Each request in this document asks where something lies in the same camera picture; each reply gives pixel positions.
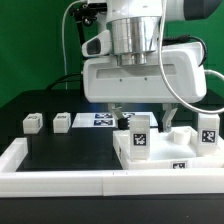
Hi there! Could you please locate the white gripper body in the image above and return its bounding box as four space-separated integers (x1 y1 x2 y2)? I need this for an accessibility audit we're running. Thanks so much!
82 31 207 103

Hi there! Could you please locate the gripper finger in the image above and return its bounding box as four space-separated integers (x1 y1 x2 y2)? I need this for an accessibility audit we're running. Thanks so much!
158 103 178 132
108 103 128 130

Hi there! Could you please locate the white square table top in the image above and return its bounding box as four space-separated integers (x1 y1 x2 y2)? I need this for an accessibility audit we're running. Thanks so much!
113 126 224 170

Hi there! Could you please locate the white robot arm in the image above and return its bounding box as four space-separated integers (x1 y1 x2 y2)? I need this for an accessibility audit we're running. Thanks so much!
82 0 222 131

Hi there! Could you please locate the white sheet with tags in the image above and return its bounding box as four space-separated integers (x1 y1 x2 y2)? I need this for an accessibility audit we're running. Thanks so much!
72 112 158 128

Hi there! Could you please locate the white U-shaped obstacle fence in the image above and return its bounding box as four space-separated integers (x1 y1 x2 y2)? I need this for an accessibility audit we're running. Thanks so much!
0 138 224 197

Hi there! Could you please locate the black cable bundle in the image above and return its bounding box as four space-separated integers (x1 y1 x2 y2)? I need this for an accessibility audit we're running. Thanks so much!
45 71 84 92

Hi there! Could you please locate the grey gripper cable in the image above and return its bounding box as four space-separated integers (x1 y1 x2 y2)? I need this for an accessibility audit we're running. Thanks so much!
158 0 224 116

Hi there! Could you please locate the white cable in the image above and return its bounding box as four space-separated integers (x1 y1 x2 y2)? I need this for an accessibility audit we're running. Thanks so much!
61 0 88 90

